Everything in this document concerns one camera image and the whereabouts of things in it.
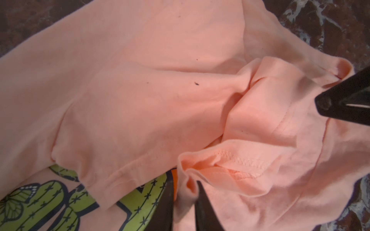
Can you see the pink graphic t-shirt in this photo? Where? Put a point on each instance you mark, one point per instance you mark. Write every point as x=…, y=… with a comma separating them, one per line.
x=96, y=108

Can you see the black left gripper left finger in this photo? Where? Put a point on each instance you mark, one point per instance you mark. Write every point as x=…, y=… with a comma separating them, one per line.
x=162, y=218

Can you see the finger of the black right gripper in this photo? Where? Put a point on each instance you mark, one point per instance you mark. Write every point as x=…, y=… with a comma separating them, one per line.
x=352, y=92
x=349, y=114

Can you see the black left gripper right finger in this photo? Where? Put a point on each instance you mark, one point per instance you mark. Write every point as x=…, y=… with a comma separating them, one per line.
x=206, y=218

